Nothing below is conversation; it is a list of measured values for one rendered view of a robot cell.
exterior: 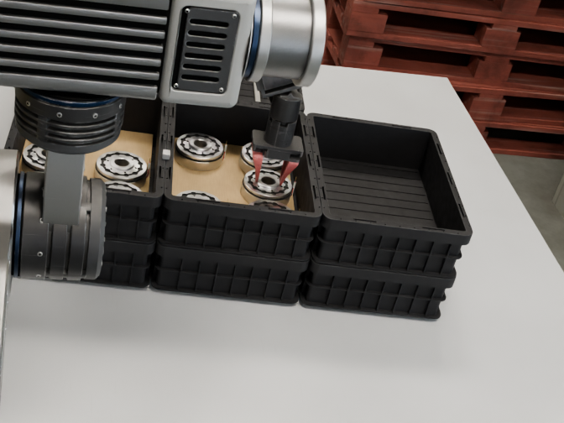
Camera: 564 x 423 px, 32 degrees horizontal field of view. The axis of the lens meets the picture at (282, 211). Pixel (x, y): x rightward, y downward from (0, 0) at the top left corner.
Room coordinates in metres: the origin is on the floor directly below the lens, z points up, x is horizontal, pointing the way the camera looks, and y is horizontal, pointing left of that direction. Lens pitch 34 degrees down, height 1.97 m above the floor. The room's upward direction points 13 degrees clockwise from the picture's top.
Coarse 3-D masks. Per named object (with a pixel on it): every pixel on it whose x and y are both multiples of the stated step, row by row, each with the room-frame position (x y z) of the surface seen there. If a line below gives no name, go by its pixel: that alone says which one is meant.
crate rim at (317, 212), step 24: (168, 120) 1.75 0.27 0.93; (168, 144) 1.66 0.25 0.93; (168, 168) 1.57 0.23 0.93; (312, 168) 1.70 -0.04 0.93; (168, 192) 1.49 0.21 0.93; (312, 192) 1.61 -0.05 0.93; (240, 216) 1.50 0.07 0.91; (264, 216) 1.51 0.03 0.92; (288, 216) 1.52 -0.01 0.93; (312, 216) 1.53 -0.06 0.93
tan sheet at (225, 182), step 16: (224, 144) 1.87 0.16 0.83; (224, 160) 1.80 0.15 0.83; (176, 176) 1.70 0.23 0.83; (192, 176) 1.72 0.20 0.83; (208, 176) 1.73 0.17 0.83; (224, 176) 1.74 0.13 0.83; (240, 176) 1.76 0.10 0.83; (288, 176) 1.80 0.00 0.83; (176, 192) 1.64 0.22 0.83; (208, 192) 1.67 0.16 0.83; (224, 192) 1.69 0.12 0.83; (240, 192) 1.70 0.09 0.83
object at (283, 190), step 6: (246, 174) 1.72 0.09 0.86; (252, 174) 1.73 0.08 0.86; (270, 174) 1.75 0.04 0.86; (276, 174) 1.75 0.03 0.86; (246, 180) 1.70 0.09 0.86; (252, 180) 1.70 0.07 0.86; (288, 180) 1.74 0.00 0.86; (246, 186) 1.68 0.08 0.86; (252, 186) 1.68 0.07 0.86; (258, 186) 1.69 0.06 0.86; (282, 186) 1.71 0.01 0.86; (288, 186) 1.71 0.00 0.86; (252, 192) 1.67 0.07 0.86; (258, 192) 1.67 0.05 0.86; (264, 192) 1.68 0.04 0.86; (270, 192) 1.68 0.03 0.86; (276, 192) 1.68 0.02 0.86; (282, 192) 1.69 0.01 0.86; (288, 192) 1.69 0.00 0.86; (270, 198) 1.66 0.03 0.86; (276, 198) 1.67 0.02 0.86
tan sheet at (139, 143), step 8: (120, 136) 1.80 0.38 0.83; (128, 136) 1.81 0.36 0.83; (136, 136) 1.82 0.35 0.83; (144, 136) 1.83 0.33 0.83; (152, 136) 1.83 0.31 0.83; (24, 144) 1.69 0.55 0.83; (112, 144) 1.76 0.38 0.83; (120, 144) 1.77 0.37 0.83; (128, 144) 1.78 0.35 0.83; (136, 144) 1.78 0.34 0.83; (144, 144) 1.79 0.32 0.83; (152, 144) 1.80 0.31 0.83; (96, 152) 1.72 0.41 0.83; (104, 152) 1.73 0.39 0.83; (136, 152) 1.76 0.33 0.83; (144, 152) 1.76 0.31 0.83; (88, 160) 1.68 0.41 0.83; (96, 160) 1.69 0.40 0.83; (144, 160) 1.73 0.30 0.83; (88, 168) 1.66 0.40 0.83; (88, 176) 1.63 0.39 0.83; (144, 184) 1.65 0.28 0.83
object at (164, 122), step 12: (156, 96) 1.84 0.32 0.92; (168, 108) 1.79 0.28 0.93; (12, 132) 1.57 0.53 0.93; (12, 144) 1.53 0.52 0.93; (156, 180) 1.52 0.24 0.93; (108, 192) 1.45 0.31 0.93; (120, 192) 1.46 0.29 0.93; (132, 192) 1.47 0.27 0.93; (144, 192) 1.48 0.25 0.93; (156, 192) 1.49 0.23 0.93; (132, 204) 1.46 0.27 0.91; (144, 204) 1.47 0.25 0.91; (156, 204) 1.47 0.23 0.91
